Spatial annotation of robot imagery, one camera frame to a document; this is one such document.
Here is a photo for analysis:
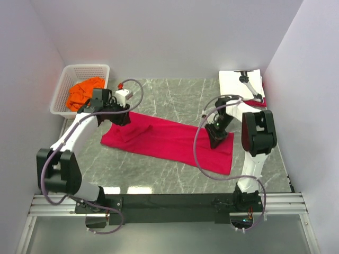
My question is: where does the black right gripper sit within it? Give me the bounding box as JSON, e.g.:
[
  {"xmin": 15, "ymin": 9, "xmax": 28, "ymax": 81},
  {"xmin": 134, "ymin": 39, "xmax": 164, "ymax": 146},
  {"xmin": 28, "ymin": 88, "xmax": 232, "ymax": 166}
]
[{"xmin": 204, "ymin": 114, "xmax": 234, "ymax": 149}]

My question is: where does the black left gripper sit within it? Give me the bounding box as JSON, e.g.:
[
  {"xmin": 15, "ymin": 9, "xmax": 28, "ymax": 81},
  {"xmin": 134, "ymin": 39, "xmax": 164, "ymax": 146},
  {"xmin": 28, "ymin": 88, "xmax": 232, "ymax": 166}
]
[{"xmin": 104, "ymin": 99, "xmax": 131, "ymax": 126}]

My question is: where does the crimson red t shirt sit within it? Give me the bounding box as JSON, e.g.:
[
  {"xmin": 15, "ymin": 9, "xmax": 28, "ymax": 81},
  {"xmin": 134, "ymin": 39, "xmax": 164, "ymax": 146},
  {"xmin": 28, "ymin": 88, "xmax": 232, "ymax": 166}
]
[{"xmin": 101, "ymin": 112, "xmax": 234, "ymax": 175}]

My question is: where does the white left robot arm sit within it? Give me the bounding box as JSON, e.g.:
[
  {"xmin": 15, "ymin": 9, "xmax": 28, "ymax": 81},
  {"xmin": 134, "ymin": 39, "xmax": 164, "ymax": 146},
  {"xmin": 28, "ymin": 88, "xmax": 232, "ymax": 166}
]
[{"xmin": 37, "ymin": 88, "xmax": 133, "ymax": 213}]

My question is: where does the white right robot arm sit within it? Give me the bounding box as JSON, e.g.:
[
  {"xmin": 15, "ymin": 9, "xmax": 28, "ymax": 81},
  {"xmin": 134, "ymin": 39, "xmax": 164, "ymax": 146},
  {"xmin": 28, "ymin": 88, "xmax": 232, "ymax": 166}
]
[{"xmin": 202, "ymin": 95, "xmax": 277, "ymax": 211}]

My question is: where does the orange t shirt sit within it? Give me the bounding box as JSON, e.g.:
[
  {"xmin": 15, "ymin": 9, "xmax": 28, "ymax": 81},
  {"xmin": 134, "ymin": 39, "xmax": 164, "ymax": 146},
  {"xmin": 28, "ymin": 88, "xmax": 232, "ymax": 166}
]
[{"xmin": 66, "ymin": 77, "xmax": 105, "ymax": 112}]

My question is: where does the white plastic laundry basket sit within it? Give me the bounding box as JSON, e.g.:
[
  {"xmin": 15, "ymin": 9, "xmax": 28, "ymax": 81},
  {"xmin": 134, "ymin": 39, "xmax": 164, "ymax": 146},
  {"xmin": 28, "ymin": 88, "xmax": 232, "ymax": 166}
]
[{"xmin": 50, "ymin": 64, "xmax": 110, "ymax": 119}]

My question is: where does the folded red t shirt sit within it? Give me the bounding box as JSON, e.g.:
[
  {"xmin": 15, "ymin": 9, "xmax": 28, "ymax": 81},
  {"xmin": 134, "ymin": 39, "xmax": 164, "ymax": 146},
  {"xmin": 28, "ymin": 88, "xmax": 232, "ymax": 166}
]
[{"xmin": 243, "ymin": 80, "xmax": 267, "ymax": 108}]

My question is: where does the folded white printed t shirt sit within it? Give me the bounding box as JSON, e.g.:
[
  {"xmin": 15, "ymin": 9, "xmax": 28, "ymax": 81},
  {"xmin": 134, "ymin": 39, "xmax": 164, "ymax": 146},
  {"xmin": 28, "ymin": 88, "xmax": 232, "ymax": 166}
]
[{"xmin": 218, "ymin": 69, "xmax": 265, "ymax": 103}]

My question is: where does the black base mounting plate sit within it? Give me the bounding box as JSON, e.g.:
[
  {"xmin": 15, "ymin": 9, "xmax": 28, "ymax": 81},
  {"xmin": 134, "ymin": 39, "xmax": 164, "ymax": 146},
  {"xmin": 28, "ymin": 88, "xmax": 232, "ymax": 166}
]
[{"xmin": 75, "ymin": 192, "xmax": 263, "ymax": 225}]

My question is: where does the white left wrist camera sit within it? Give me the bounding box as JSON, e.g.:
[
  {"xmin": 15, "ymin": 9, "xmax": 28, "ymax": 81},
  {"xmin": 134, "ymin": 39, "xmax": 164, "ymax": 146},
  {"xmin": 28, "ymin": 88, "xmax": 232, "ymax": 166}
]
[{"xmin": 114, "ymin": 83, "xmax": 133, "ymax": 107}]

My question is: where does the aluminium extrusion rail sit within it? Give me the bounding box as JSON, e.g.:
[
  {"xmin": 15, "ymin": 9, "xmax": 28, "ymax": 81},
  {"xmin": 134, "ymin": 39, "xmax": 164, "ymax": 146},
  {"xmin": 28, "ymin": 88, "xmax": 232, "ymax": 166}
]
[{"xmin": 28, "ymin": 193, "xmax": 308, "ymax": 217}]

